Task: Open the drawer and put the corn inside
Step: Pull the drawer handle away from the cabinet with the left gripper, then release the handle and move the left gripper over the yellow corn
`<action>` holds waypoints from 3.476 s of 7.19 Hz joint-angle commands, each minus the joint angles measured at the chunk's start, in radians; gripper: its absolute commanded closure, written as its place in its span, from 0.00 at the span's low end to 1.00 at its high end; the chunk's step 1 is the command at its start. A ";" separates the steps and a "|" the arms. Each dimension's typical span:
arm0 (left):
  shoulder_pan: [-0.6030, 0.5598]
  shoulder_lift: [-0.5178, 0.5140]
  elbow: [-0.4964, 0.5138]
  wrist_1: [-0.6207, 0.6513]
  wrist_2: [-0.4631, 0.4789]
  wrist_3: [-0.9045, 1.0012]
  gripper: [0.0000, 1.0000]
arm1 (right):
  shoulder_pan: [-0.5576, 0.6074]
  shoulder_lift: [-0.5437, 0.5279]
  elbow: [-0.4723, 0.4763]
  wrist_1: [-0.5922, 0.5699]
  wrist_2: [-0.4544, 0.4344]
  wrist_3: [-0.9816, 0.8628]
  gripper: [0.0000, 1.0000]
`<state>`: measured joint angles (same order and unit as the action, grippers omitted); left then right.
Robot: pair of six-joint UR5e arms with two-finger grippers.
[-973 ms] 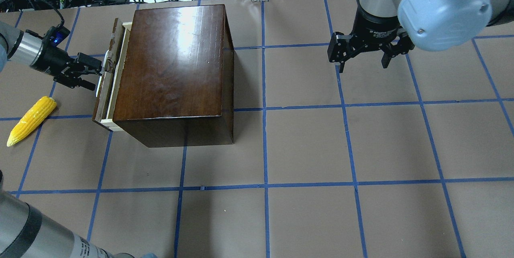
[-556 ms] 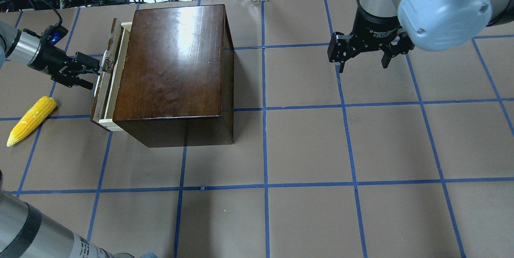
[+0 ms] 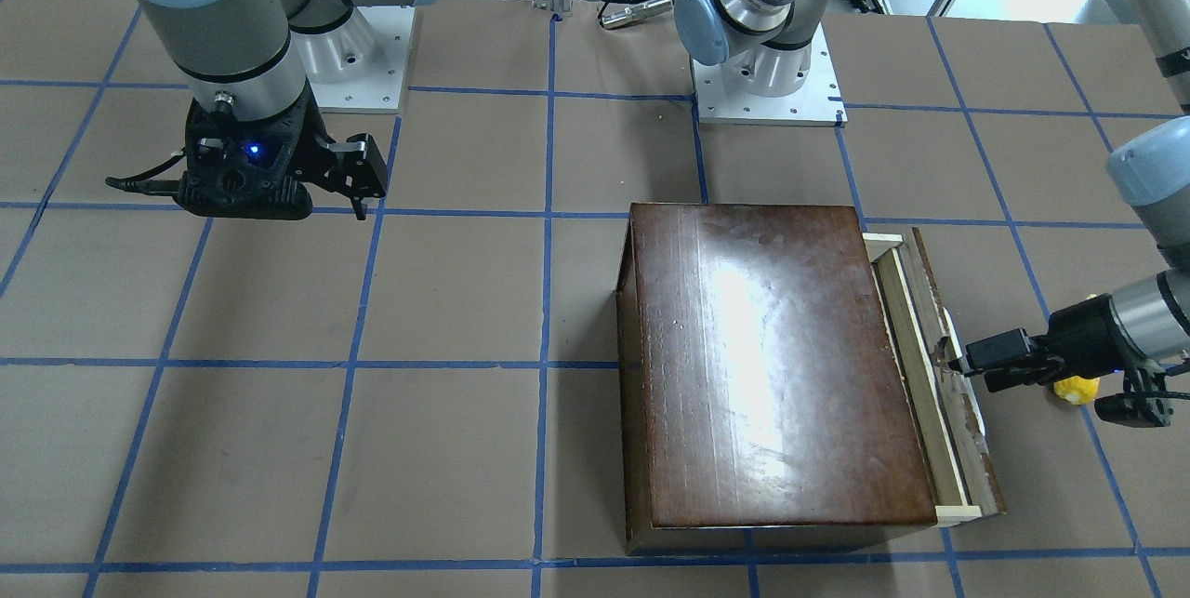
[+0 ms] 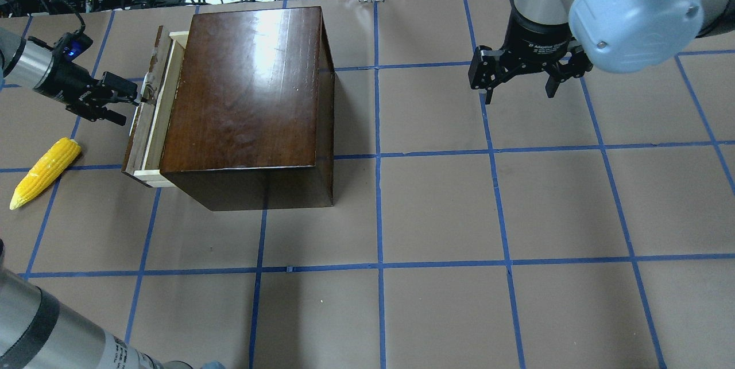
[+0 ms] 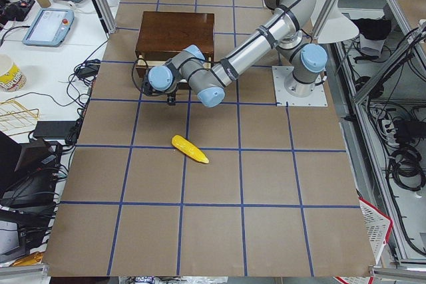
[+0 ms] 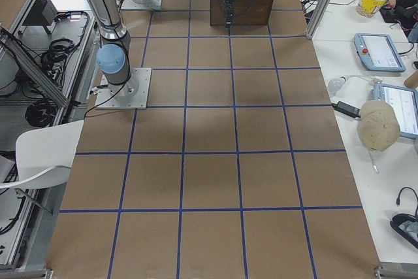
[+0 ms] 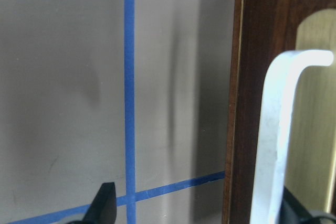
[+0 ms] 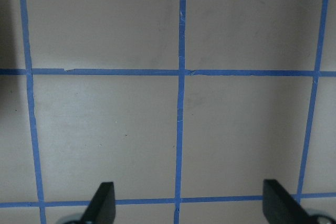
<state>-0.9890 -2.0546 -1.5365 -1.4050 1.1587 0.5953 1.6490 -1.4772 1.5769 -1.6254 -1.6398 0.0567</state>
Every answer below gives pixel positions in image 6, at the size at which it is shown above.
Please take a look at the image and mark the beige baseball cap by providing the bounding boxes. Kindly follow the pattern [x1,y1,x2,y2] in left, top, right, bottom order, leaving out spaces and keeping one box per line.
[357,100,400,152]

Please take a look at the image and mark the white plastic chair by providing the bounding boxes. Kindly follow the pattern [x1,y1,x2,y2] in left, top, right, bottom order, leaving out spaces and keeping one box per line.
[1,120,84,189]

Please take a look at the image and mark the black power adapter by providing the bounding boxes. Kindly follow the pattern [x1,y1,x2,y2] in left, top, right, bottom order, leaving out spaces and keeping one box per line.
[332,101,361,118]

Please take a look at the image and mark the white light bulb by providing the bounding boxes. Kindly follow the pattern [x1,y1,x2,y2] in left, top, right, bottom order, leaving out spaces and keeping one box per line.
[327,76,349,93]

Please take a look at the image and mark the black coiled cables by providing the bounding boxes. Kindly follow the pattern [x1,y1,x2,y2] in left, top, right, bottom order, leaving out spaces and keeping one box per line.
[39,39,81,80]

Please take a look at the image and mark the grey electronics box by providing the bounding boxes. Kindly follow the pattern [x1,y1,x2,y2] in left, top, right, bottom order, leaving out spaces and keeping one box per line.
[23,0,57,35]

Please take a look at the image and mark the blue teach pendant tablet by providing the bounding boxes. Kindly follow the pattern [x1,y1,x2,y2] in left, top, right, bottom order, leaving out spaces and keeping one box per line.
[353,33,406,73]

